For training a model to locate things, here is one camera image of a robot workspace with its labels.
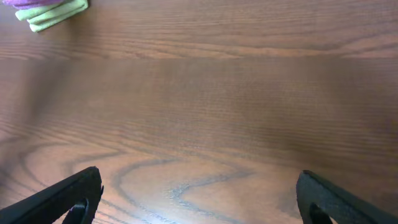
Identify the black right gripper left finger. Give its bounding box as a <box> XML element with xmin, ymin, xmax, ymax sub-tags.
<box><xmin>1</xmin><ymin>166</ymin><xmax>104</xmax><ymax>224</ymax></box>

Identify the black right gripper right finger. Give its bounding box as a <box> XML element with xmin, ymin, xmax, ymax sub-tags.
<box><xmin>296</xmin><ymin>170</ymin><xmax>397</xmax><ymax>224</ymax></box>

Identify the green folded cloth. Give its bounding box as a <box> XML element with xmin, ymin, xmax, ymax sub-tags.
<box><xmin>15</xmin><ymin>0</ymin><xmax>89</xmax><ymax>32</ymax></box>

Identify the purple folded cloth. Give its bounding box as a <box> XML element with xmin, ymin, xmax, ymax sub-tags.
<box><xmin>2</xmin><ymin>0</ymin><xmax>63</xmax><ymax>9</ymax></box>

